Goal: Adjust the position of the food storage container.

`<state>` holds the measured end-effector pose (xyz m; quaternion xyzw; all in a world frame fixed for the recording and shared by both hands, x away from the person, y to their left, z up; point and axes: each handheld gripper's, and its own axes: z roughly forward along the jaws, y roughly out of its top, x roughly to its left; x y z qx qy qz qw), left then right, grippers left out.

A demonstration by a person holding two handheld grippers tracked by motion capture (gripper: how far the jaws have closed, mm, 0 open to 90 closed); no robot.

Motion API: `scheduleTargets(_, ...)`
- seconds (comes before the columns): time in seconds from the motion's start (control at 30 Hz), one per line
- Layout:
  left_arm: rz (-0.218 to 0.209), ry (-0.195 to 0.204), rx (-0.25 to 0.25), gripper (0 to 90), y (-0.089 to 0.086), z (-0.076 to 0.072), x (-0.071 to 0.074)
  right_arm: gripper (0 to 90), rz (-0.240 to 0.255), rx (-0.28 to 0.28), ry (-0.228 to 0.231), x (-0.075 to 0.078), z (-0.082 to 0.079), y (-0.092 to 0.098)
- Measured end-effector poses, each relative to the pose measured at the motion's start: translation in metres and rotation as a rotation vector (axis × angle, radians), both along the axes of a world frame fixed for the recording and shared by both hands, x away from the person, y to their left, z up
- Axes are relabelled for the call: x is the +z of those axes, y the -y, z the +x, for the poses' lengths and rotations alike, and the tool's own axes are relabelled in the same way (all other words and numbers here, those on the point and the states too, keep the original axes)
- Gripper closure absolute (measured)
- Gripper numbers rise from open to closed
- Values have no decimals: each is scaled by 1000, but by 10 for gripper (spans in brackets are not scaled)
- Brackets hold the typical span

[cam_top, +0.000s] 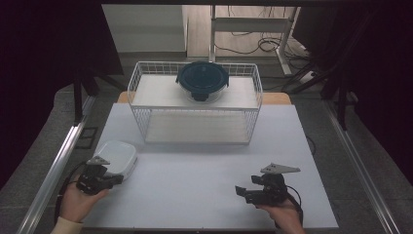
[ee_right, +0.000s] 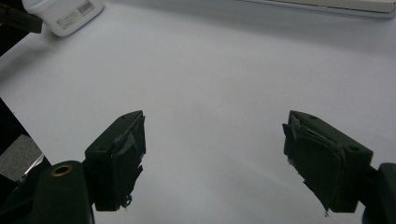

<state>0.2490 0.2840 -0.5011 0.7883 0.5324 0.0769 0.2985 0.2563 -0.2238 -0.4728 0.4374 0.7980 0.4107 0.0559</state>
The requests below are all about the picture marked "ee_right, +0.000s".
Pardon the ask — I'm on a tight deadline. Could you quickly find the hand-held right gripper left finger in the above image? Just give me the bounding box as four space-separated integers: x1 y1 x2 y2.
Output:
84 110 148 212

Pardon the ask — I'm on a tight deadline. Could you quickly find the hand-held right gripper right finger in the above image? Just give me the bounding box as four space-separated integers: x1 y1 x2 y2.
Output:
282 109 375 215

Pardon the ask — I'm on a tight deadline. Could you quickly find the white plastic bottle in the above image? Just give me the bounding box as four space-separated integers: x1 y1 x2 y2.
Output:
21 0 105 37

